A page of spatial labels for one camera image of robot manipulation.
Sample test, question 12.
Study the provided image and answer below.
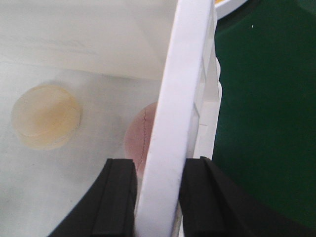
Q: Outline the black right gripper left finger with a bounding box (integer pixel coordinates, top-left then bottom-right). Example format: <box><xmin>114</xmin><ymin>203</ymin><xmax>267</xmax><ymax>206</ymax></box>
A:
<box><xmin>50</xmin><ymin>158</ymin><xmax>137</xmax><ymax>237</ymax></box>

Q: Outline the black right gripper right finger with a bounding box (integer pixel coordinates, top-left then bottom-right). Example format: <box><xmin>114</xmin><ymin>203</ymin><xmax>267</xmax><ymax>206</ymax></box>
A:
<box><xmin>179</xmin><ymin>157</ymin><xmax>316</xmax><ymax>237</ymax></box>

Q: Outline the pink plush toy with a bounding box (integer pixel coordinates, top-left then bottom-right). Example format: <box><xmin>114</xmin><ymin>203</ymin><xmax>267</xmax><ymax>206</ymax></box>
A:
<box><xmin>123</xmin><ymin>102</ymin><xmax>157</xmax><ymax>178</ymax></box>

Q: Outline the cream yellow plush toy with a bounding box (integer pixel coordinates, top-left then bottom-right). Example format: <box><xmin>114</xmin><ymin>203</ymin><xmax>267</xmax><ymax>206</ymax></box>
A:
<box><xmin>11</xmin><ymin>84</ymin><xmax>82</xmax><ymax>150</ymax></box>

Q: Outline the white plastic tote box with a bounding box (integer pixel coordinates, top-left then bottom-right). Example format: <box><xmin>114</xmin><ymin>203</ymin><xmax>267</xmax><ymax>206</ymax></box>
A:
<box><xmin>0</xmin><ymin>0</ymin><xmax>222</xmax><ymax>237</ymax></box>

